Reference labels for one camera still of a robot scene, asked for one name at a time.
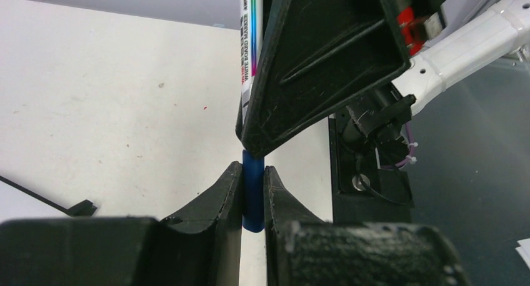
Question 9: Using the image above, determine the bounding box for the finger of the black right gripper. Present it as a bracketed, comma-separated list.
[236, 0, 410, 158]

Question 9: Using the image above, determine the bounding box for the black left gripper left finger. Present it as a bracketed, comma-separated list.
[1, 162, 243, 285]

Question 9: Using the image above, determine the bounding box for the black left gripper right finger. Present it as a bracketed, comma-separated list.
[263, 166, 470, 285]

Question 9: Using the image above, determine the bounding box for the blue marker cap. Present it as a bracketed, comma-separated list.
[242, 150, 265, 233]

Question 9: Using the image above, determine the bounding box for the white board marker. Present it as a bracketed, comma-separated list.
[240, 0, 263, 121]

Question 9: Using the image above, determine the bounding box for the black-framed whiteboard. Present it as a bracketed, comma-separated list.
[1, 177, 98, 220]

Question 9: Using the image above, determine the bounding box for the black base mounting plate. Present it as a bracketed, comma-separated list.
[328, 84, 418, 224]

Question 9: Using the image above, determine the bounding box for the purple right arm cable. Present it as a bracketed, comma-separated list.
[381, 122, 419, 170]

